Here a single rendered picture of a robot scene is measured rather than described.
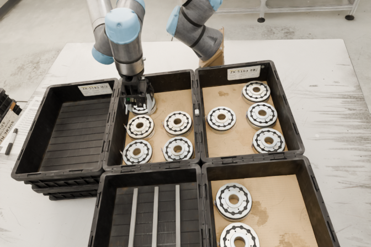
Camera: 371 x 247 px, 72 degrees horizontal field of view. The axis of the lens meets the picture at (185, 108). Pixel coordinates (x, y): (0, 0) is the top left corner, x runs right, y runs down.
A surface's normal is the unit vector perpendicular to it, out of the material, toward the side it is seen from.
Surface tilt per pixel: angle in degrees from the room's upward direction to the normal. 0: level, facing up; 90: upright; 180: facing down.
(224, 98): 0
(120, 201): 0
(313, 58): 0
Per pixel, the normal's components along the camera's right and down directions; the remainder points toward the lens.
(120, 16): 0.02, -0.62
